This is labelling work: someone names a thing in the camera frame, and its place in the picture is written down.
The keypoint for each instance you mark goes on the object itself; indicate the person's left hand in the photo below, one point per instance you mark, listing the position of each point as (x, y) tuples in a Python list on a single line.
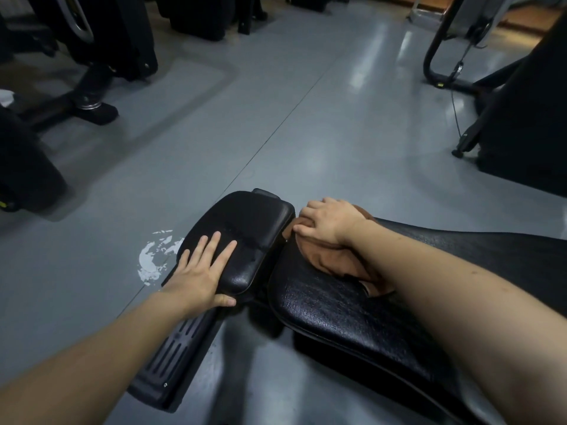
[(195, 283)]

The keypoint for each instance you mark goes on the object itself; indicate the person's right hand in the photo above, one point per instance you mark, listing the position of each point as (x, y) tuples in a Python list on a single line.
[(332, 221)]

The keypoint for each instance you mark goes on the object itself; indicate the brown cleaning cloth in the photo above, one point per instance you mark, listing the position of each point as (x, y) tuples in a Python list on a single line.
[(328, 261)]

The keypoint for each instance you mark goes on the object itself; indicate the black padded gym bench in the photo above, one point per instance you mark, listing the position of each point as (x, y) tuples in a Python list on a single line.
[(354, 318)]

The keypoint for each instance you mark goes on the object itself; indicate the person's left forearm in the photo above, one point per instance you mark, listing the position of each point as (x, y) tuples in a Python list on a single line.
[(88, 362)]

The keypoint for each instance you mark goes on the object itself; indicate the person's right forearm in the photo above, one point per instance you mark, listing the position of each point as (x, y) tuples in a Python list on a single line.
[(465, 305)]

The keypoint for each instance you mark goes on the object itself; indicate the black rounded machine housing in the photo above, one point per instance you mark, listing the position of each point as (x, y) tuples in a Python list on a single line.
[(26, 172)]

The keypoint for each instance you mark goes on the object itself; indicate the black gym equipment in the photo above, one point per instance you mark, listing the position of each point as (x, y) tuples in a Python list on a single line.
[(199, 17)]

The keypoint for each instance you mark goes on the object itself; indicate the grey weight stack machine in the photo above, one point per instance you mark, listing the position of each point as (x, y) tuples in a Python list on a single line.
[(478, 13)]

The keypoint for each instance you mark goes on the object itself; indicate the black machine with steel foot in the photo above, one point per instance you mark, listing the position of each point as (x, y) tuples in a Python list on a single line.
[(119, 39)]

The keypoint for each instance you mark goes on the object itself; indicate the black curved machine frame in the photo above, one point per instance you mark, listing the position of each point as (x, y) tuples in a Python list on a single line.
[(432, 61)]

